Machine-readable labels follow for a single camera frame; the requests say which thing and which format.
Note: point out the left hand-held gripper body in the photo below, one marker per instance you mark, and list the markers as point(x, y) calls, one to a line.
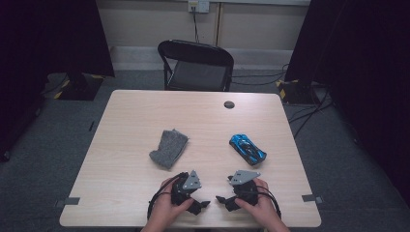
point(180, 195)

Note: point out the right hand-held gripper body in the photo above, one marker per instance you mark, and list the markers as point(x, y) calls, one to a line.
point(248, 191)

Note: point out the blue toy car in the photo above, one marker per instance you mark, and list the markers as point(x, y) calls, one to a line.
point(246, 148)

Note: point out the gray terry cloth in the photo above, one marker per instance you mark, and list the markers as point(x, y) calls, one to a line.
point(169, 148)

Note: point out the person's left hand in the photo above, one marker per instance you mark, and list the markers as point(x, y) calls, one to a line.
point(164, 209)

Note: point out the person's right hand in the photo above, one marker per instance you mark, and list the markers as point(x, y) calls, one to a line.
point(264, 212)

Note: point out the gray tape strip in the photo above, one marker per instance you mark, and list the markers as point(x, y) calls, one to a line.
point(69, 201)
point(311, 198)

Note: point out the black stand base striped tape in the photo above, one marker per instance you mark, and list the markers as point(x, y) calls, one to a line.
point(80, 88)
point(296, 93)

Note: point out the black folding chair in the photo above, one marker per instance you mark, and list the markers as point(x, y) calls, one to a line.
point(196, 74)

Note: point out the black curtain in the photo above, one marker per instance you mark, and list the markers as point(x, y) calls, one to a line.
point(361, 64)
point(48, 38)

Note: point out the beige wall conduit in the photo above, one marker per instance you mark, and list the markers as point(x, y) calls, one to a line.
point(219, 24)

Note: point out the white wall socket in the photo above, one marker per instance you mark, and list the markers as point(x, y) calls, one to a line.
point(199, 5)

